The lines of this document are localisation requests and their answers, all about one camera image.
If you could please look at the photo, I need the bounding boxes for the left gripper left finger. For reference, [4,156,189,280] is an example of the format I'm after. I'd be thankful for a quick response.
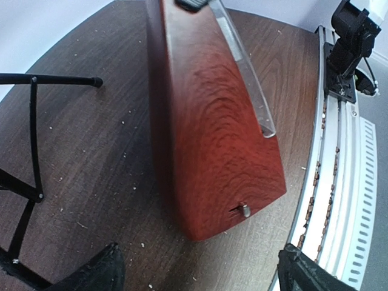
[47,242,125,290]

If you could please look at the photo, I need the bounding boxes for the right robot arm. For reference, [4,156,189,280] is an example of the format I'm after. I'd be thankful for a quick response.
[328,1,387,79]

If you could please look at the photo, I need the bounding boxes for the black perforated music stand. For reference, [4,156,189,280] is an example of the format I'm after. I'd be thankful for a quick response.
[1,73,103,290]

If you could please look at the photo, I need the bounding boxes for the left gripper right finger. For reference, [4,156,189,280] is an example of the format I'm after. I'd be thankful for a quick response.
[277,243,356,291]

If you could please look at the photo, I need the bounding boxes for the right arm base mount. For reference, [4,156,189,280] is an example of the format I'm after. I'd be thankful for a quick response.
[324,41,378,104]

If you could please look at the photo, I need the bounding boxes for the wooden metronome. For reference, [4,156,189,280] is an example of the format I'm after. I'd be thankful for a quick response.
[146,1,286,241]

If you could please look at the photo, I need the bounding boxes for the aluminium front rail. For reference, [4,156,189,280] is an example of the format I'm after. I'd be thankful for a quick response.
[287,27,378,290]

